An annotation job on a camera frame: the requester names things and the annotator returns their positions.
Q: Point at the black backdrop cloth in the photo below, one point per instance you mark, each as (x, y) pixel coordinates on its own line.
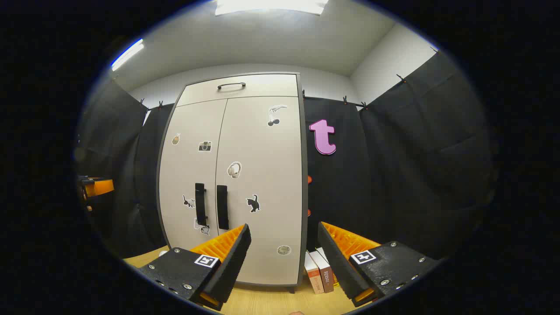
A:
(402, 175)

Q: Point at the beige double-door shoe cabinet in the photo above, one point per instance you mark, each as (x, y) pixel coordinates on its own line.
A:
(302, 175)

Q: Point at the white orange book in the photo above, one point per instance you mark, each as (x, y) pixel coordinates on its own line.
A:
(313, 275)

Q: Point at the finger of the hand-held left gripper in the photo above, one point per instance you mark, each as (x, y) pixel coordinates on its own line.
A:
(101, 187)

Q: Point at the long ceiling light tube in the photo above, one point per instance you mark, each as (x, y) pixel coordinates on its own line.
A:
(127, 54)

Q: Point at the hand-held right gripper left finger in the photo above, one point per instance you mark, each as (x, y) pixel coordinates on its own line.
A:
(229, 267)

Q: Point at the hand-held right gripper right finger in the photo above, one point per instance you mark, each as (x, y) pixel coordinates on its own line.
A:
(337, 262)

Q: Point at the beige cabinet door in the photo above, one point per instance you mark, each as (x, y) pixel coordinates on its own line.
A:
(188, 166)
(271, 175)

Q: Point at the rectangular ceiling light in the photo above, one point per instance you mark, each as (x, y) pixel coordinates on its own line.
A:
(271, 5)

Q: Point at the pale book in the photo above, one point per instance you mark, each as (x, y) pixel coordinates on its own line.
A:
(323, 253)

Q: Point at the beige cabinet top flap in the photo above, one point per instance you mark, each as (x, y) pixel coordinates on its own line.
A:
(262, 89)

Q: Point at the brown book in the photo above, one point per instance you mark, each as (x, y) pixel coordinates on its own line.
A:
(326, 273)

